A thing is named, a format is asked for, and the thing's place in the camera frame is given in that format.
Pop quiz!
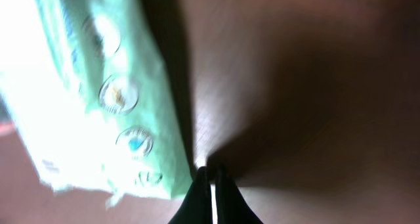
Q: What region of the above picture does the light blue wet wipes pack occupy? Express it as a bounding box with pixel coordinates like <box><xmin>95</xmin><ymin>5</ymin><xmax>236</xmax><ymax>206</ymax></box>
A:
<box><xmin>1</xmin><ymin>0</ymin><xmax>192</xmax><ymax>207</ymax></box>

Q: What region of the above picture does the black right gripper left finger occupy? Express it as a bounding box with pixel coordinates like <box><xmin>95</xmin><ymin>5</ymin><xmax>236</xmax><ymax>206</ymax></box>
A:
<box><xmin>169</xmin><ymin>166</ymin><xmax>213</xmax><ymax>224</ymax></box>

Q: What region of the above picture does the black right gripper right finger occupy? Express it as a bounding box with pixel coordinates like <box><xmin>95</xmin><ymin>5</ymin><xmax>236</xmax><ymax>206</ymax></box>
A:
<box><xmin>215</xmin><ymin>166</ymin><xmax>263</xmax><ymax>224</ymax></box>

